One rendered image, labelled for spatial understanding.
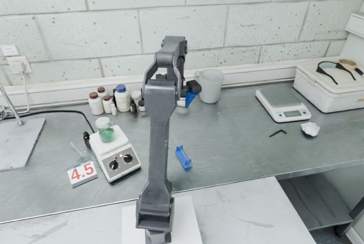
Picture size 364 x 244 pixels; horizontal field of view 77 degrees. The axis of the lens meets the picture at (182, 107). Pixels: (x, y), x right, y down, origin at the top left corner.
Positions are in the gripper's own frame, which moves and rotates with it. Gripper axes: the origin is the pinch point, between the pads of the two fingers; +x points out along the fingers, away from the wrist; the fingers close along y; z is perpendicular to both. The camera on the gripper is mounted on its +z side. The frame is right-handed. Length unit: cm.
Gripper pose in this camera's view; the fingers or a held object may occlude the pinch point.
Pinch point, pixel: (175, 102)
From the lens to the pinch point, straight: 84.0
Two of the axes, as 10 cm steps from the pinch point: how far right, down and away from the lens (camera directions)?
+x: -0.2, 8.0, 5.9
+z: -4.2, -5.5, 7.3
